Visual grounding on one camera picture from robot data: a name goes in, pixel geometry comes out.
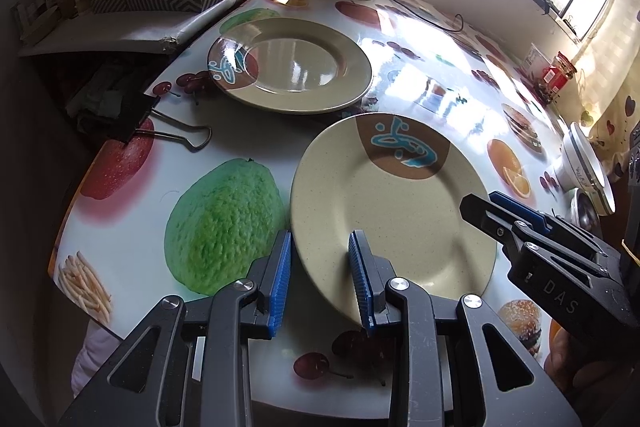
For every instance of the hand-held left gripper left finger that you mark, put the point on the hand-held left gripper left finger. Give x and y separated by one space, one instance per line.
280 277

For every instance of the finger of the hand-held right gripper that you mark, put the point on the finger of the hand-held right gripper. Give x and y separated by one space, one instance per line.
520 209
487 217

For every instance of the person's right hand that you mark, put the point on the person's right hand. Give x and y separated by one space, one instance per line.
565 357

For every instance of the steel bowl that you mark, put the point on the steel bowl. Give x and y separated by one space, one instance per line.
585 214

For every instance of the black binder clip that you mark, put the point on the black binder clip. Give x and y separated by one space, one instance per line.
130 117

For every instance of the beige plate with blue print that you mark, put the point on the beige plate with blue print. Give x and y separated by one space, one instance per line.
400 227
300 67

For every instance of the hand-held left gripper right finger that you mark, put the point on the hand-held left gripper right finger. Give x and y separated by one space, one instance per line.
360 277

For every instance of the red label glass jar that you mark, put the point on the red label glass jar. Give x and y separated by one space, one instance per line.
557 77

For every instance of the fruit print tablecloth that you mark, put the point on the fruit print tablecloth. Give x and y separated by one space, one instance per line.
240 147

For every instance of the white bowl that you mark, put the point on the white bowl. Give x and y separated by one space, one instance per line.
582 162

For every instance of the heart print curtain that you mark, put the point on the heart print curtain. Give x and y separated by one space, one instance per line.
610 72

